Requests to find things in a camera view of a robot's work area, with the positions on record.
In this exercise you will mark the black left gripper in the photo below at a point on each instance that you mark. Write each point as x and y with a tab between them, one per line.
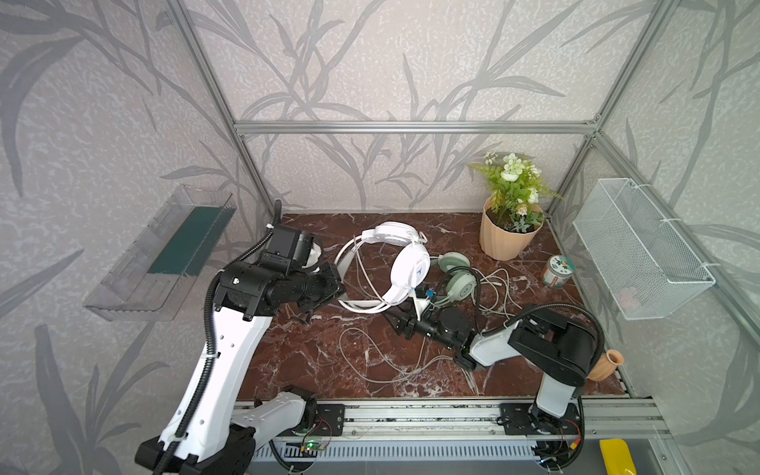
329	285

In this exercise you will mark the mint green over-ear headphones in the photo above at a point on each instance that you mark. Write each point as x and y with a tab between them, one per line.
459	281

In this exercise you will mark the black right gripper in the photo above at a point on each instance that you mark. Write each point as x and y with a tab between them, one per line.
425	324

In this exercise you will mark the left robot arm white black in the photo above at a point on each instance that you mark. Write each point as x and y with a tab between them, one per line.
202	436

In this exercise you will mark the small green white tin can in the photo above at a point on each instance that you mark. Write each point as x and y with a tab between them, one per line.
557	272

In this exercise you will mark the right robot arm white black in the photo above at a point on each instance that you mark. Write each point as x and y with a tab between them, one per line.
563	340

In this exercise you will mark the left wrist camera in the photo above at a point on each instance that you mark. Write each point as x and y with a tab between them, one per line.
290	250

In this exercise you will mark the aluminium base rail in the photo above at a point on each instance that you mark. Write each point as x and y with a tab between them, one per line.
469	429

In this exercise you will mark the potted plant beige pot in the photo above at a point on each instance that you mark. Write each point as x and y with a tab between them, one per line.
512	215

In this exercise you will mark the white wire mesh basket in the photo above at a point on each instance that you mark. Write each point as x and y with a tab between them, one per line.
649	268

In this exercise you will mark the yellow object at front edge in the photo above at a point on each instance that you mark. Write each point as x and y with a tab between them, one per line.
617	457

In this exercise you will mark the small terracotta vase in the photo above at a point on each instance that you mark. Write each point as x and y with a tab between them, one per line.
608	363

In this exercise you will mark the white over-ear headphones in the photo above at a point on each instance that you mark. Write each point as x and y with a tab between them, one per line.
408	271

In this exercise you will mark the clear plastic wall shelf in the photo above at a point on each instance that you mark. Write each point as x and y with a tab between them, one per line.
154	276

